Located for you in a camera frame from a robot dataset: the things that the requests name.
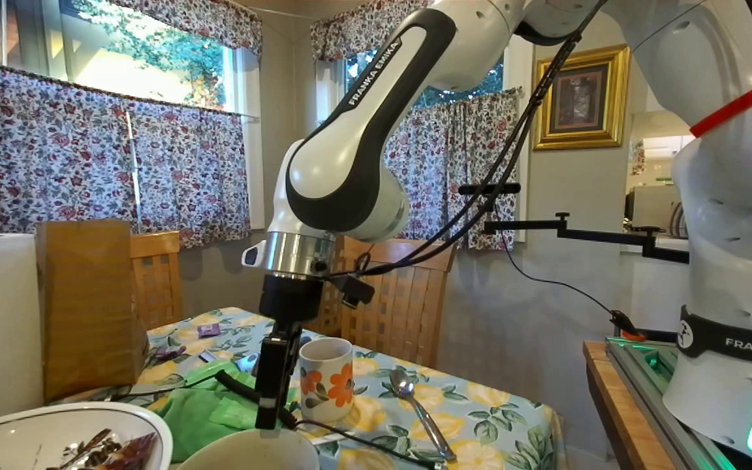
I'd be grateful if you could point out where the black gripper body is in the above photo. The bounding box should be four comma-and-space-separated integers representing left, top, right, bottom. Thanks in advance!
258, 273, 325, 323

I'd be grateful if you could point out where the white ceramic bowl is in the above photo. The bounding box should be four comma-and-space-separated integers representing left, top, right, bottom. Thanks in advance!
178, 428, 319, 470

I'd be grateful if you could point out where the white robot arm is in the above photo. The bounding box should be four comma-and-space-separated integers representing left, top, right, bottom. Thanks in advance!
258, 0, 752, 457

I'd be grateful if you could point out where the floral ceramic mug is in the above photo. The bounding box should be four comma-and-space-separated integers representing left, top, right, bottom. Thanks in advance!
297, 336, 355, 422

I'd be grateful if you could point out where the green cloth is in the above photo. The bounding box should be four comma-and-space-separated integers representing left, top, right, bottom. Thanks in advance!
161, 362, 262, 464

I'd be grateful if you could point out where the silver metal spoon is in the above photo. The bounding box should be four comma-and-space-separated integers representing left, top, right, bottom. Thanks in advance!
390, 367, 457, 461

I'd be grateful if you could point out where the wooden slatted chair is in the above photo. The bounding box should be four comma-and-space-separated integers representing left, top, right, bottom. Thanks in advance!
309, 243, 455, 366

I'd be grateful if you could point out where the lemon print tablecloth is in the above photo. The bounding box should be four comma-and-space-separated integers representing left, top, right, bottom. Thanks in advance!
129, 307, 567, 470

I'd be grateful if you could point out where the white plate with scraps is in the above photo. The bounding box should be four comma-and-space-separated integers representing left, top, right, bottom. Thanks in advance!
0, 401, 173, 470

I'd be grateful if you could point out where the floral curtain right window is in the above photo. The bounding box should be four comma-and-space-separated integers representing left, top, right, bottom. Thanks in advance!
383, 89, 519, 240

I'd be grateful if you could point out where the floral curtain window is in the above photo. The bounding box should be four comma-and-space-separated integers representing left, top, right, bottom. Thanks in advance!
0, 67, 252, 247
383, 89, 519, 240

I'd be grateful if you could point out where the floral curtain left window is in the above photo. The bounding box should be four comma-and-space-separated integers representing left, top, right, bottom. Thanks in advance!
0, 67, 252, 247

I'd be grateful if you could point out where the gold framed picture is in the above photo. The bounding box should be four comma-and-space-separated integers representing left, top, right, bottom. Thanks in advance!
534, 46, 629, 150

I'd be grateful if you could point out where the wooden side table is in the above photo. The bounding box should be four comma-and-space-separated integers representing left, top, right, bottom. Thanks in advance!
582, 342, 708, 470

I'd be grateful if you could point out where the black brush handle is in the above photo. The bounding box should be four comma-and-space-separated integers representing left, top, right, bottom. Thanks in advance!
214, 371, 258, 401

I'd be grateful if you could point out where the thin black cable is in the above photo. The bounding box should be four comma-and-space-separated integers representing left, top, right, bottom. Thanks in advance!
291, 415, 450, 470

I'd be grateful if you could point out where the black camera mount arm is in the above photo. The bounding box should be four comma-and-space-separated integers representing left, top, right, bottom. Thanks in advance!
457, 186, 689, 264

